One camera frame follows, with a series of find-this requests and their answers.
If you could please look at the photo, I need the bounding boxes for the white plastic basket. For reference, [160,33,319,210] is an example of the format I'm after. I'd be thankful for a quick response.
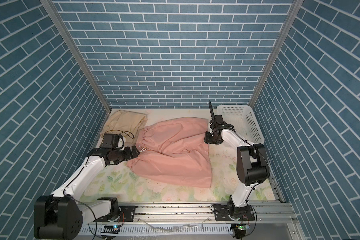
[217,105,265,144]

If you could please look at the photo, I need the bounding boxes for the beige shorts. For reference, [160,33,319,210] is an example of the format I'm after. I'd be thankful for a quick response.
[100,110,148,143]

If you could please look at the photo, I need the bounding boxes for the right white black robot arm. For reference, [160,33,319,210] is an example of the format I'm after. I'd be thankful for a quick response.
[204,110,271,220]

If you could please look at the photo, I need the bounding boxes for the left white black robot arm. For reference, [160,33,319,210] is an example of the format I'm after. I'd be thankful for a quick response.
[34,146,140,240]

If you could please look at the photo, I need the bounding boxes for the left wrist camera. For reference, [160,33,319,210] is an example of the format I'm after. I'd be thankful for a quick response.
[100,134,125,150]

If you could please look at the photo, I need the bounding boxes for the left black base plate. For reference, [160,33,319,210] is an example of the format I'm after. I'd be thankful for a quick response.
[107,206,136,223]

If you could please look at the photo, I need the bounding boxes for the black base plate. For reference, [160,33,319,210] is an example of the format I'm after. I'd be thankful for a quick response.
[210,204,256,222]
[107,206,136,223]

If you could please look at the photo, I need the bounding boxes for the right aluminium corner post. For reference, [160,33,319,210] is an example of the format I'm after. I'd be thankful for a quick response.
[248,0,304,108]

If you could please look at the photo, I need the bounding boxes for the aluminium corner post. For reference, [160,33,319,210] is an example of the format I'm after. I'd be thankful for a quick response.
[40,0,112,113]
[248,0,304,108]

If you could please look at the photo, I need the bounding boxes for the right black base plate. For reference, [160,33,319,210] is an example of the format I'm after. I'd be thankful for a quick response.
[210,204,256,222]

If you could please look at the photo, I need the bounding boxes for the aluminium front rail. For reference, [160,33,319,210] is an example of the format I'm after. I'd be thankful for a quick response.
[77,201,304,240]

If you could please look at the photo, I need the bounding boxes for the left aluminium corner post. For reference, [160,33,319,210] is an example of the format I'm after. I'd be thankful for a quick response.
[40,0,112,113]

